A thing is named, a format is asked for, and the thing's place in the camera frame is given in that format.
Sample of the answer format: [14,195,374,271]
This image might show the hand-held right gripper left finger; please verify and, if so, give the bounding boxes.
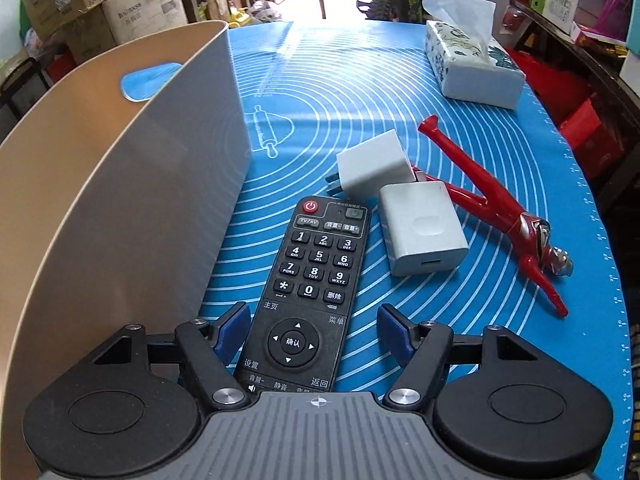
[87,301,252,411]

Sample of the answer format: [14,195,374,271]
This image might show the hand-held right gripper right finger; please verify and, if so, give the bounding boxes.
[376,302,543,408]

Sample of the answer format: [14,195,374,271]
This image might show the black remote control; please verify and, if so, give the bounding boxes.
[232,195,372,395]

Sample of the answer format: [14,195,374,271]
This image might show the white charger block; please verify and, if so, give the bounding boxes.
[378,181,470,278]

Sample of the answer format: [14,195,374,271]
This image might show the beige plastic basket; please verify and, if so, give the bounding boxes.
[0,20,252,480]

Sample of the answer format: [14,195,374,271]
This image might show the red silver action figure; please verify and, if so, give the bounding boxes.
[407,115,574,318]

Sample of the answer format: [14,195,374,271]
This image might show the white charger with prongs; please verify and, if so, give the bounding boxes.
[326,129,416,199]

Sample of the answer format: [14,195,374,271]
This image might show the blue silicone baking mat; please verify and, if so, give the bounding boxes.
[120,20,632,480]

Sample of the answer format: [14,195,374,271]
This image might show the white floral tissue box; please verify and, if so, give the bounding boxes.
[421,0,527,111]

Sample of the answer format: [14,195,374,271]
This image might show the red paper gift bags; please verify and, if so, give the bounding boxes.
[505,45,626,176]

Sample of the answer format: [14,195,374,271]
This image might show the white plastic bag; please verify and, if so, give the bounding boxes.
[249,0,286,23]

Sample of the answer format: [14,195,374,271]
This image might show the dark wooden shelf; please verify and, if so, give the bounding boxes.
[515,0,640,211]

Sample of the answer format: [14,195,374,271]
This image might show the white printed cardboard box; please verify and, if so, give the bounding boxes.
[102,0,188,46]

